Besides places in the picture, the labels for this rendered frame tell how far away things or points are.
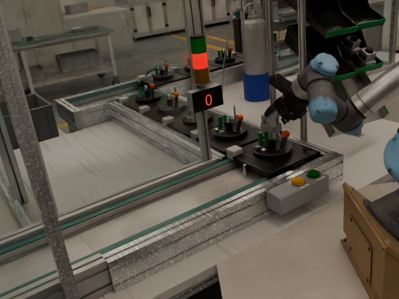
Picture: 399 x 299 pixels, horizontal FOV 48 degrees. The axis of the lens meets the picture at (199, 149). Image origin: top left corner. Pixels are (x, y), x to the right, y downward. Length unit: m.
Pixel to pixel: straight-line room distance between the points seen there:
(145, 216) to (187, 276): 0.27
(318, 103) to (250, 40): 1.24
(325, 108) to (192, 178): 0.55
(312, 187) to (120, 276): 0.65
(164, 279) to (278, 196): 0.42
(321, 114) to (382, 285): 0.46
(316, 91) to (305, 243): 0.44
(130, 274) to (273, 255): 0.40
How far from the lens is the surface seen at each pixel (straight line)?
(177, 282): 1.24
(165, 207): 1.46
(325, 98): 1.27
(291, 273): 1.24
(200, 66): 1.48
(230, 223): 1.36
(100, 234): 1.40
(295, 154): 1.61
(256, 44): 2.46
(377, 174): 1.72
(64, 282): 1.13
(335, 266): 1.27
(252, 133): 1.80
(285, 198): 1.37
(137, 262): 1.24
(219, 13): 11.23
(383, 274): 1.08
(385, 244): 1.03
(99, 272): 1.23
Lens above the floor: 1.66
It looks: 24 degrees down
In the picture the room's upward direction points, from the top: 7 degrees counter-clockwise
